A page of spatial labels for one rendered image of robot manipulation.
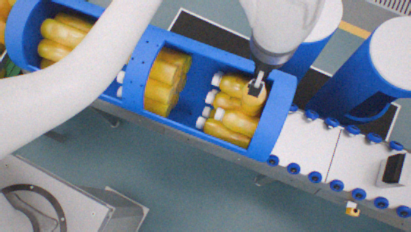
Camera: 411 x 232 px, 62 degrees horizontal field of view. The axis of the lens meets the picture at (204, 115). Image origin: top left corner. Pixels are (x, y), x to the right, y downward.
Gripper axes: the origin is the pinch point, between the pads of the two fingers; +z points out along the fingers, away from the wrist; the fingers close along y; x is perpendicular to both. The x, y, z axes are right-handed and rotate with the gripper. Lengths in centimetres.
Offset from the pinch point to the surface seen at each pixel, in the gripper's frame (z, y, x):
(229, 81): 19.4, 5.0, 8.3
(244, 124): 19.2, -6.3, -0.7
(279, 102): 8.6, 0.2, -7.4
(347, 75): 48, 35, -33
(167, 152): 132, -11, 37
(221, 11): 132, 94, 41
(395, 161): 26, 2, -48
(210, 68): 30.5, 11.1, 17.1
